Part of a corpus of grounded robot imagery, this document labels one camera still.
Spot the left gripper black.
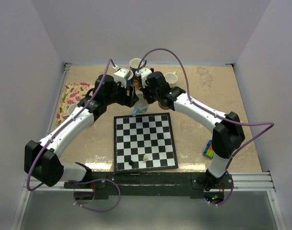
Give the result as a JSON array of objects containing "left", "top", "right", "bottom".
[{"left": 105, "top": 78, "right": 138, "bottom": 107}]

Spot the teal grey mug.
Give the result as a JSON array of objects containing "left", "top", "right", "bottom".
[{"left": 129, "top": 58, "right": 147, "bottom": 73}]

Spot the floral serving tray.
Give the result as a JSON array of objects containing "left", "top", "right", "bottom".
[{"left": 55, "top": 82, "right": 93, "bottom": 126}]

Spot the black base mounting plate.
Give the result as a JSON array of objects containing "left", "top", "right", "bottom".
[{"left": 64, "top": 172, "right": 234, "bottom": 200}]

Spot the colourful toy car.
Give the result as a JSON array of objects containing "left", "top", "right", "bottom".
[{"left": 203, "top": 140, "right": 214, "bottom": 159}]

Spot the front aluminium rail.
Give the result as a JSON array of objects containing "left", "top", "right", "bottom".
[{"left": 24, "top": 171, "right": 275, "bottom": 191}]

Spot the left aluminium rail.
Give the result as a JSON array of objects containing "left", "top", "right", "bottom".
[{"left": 44, "top": 63, "right": 72, "bottom": 137}]

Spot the light blue mug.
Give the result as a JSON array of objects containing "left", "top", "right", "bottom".
[{"left": 132, "top": 93, "right": 149, "bottom": 117}]

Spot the green mug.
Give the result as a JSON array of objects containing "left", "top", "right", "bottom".
[{"left": 164, "top": 71, "right": 178, "bottom": 88}]

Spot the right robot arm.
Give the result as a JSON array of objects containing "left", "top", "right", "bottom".
[{"left": 137, "top": 70, "right": 245, "bottom": 191}]

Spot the black mug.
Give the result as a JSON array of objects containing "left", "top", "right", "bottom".
[{"left": 134, "top": 76, "right": 142, "bottom": 91}]

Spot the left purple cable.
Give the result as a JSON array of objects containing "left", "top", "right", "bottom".
[{"left": 25, "top": 58, "right": 121, "bottom": 212}]

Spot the dark blue mug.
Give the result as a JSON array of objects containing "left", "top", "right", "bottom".
[{"left": 126, "top": 71, "right": 134, "bottom": 87}]

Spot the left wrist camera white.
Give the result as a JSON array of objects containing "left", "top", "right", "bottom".
[{"left": 113, "top": 68, "right": 131, "bottom": 88}]

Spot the dark walnut coaster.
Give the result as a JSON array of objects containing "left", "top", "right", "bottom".
[{"left": 158, "top": 101, "right": 169, "bottom": 110}]

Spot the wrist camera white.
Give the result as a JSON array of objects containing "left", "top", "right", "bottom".
[
  {"left": 113, "top": 68, "right": 131, "bottom": 88},
  {"left": 135, "top": 68, "right": 153, "bottom": 89}
]

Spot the black white chessboard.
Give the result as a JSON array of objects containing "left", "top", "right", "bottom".
[{"left": 113, "top": 113, "right": 179, "bottom": 173}]

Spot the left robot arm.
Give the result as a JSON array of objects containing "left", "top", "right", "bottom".
[{"left": 24, "top": 75, "right": 138, "bottom": 188}]

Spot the aluminium rail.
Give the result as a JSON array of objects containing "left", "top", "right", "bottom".
[
  {"left": 24, "top": 171, "right": 275, "bottom": 191},
  {"left": 44, "top": 63, "right": 72, "bottom": 137}
]

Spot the pink mug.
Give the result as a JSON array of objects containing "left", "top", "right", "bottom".
[{"left": 62, "top": 103, "right": 78, "bottom": 119}]

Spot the white chess piece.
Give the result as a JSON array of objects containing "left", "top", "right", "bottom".
[{"left": 143, "top": 154, "right": 148, "bottom": 161}]

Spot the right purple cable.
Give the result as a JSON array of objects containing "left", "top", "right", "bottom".
[{"left": 136, "top": 48, "right": 275, "bottom": 207}]

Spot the purple cable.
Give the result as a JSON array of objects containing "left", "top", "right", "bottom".
[
  {"left": 136, "top": 48, "right": 275, "bottom": 207},
  {"left": 25, "top": 58, "right": 121, "bottom": 212}
]

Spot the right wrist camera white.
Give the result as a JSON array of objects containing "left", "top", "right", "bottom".
[{"left": 135, "top": 68, "right": 153, "bottom": 89}]

